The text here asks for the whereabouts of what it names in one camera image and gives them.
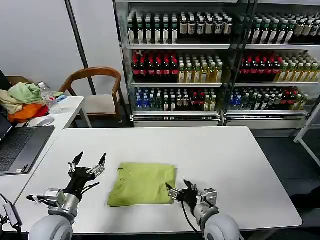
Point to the bottle shelf with slanted post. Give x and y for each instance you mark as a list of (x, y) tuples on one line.
[(275, 46)]

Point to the white computer mouse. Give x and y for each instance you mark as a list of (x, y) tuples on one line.
[(46, 121)]

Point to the beige cloth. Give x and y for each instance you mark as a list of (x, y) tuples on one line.
[(8, 103)]

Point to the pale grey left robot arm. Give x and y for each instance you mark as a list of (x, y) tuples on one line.
[(51, 225)]

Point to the black slanted pole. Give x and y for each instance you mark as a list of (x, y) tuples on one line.
[(77, 37)]

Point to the grey laptop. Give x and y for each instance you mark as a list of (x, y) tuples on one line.
[(22, 147)]

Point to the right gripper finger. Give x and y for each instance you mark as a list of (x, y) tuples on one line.
[(190, 186), (173, 193)]

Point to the brown wooden chair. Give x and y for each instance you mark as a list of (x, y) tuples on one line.
[(105, 102)]

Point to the blue packet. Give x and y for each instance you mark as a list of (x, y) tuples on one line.
[(61, 98)]

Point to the bottle shelf with solid side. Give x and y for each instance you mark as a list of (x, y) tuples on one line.
[(175, 46)]

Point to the white side desk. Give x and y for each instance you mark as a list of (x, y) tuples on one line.
[(68, 112)]

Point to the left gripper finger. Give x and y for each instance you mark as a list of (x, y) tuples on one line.
[(75, 162), (98, 167)]

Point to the clear plastic water bottle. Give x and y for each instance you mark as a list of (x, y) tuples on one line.
[(45, 93)]

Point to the clear plastic bag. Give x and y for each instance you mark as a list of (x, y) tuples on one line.
[(58, 108)]

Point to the orange cloth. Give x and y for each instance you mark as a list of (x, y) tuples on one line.
[(26, 112)]

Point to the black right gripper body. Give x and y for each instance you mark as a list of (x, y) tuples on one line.
[(189, 197)]

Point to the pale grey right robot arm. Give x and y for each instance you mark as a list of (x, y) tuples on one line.
[(220, 225)]

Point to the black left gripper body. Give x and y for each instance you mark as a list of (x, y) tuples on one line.
[(78, 180)]

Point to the pale green cloth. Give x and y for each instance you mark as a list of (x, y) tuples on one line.
[(23, 93)]

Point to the green shirt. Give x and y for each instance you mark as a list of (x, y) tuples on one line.
[(143, 185)]

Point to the white metal frame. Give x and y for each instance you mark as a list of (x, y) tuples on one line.
[(308, 125)]

